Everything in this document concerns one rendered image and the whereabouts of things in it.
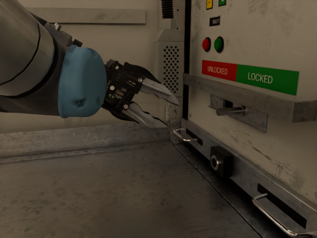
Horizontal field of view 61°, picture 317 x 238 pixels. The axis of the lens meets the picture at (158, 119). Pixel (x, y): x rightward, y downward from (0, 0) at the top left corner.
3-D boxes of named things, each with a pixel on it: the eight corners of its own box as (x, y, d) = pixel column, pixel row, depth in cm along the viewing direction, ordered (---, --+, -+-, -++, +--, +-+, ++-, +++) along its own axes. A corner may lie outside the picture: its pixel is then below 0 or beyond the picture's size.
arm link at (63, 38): (29, 65, 44) (51, 20, 43) (56, 79, 45) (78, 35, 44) (20, 69, 37) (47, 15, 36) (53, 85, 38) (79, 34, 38)
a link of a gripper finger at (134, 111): (165, 146, 47) (123, 116, 43) (155, 135, 52) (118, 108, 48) (176, 132, 46) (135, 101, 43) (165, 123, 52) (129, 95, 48)
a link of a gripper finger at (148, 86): (188, 111, 46) (138, 96, 43) (176, 104, 52) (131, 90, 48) (194, 94, 46) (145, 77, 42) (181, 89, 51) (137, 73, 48)
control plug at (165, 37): (157, 98, 70) (157, 28, 65) (153, 95, 74) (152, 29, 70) (185, 97, 72) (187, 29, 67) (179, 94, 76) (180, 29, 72)
